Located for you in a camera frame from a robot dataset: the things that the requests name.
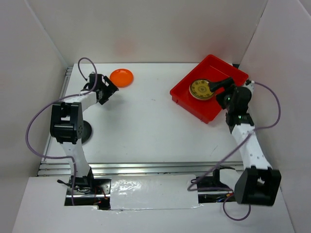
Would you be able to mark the white foil-covered panel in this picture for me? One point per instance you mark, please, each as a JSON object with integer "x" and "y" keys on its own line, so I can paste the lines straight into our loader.
{"x": 152, "y": 192}

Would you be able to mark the aluminium rail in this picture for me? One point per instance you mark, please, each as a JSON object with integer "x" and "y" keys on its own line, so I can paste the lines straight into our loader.
{"x": 112, "y": 169}

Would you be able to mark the orange plate far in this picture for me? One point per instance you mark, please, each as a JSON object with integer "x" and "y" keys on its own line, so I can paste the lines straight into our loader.
{"x": 121, "y": 77}

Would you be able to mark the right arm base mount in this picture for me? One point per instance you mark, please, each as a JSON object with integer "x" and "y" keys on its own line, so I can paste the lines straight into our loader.
{"x": 211, "y": 182}

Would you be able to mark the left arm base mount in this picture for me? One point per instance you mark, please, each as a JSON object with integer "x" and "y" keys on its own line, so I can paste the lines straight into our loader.
{"x": 100, "y": 189}

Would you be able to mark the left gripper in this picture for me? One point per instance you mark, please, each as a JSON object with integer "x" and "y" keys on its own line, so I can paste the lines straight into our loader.
{"x": 111, "y": 89}

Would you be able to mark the red plastic bin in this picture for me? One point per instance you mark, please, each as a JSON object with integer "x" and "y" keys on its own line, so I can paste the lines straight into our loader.
{"x": 213, "y": 69}

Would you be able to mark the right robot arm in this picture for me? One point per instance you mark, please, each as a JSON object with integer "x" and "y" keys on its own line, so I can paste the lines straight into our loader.
{"x": 259, "y": 182}

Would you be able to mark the black plate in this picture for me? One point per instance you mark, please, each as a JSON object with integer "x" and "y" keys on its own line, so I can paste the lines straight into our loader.
{"x": 87, "y": 132}

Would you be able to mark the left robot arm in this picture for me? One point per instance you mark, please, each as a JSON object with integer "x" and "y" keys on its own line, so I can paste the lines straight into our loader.
{"x": 67, "y": 126}

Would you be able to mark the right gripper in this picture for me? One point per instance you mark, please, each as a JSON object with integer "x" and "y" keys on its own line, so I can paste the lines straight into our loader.
{"x": 227, "y": 82}

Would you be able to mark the yellow patterned dark plate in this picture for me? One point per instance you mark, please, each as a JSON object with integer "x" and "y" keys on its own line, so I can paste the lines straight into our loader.
{"x": 200, "y": 89}

